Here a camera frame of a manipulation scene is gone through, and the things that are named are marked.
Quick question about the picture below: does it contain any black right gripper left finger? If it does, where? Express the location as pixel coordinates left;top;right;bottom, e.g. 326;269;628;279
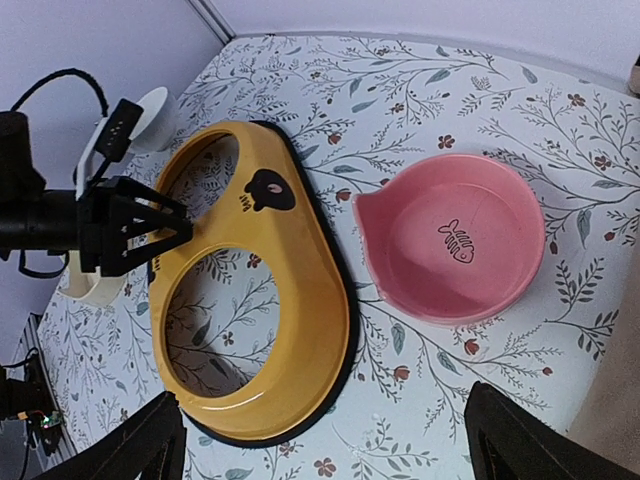
38;391;186;480

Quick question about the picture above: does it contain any white ceramic bowl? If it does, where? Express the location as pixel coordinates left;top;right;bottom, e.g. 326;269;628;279
128;86;178;154

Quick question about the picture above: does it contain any pink pet bowl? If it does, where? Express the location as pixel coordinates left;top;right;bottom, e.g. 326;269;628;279
353;154;545;326

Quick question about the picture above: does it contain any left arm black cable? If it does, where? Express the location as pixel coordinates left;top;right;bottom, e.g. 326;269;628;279
9;68;110;121

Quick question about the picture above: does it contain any aluminium left corner post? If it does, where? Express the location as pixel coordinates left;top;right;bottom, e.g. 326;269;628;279
187;0;236;45

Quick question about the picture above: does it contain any yellow bear bowl stand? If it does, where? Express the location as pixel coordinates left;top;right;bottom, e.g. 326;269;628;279
148;121;360;448

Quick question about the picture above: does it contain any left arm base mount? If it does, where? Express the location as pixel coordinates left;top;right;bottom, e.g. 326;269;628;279
1;347;63;457

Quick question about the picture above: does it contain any cream paw print bowl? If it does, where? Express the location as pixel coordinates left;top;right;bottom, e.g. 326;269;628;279
58;251;126;307

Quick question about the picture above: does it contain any beige pet tent fabric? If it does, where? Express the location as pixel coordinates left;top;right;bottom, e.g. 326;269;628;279
568;247;639;473

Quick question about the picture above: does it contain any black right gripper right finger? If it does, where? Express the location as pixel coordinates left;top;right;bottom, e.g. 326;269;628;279
464;382;639;480

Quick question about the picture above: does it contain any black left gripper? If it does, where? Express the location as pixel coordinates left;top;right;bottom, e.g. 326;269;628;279
1;111;193;278

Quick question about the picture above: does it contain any floral white table mat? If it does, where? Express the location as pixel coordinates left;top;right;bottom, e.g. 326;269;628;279
38;35;639;479

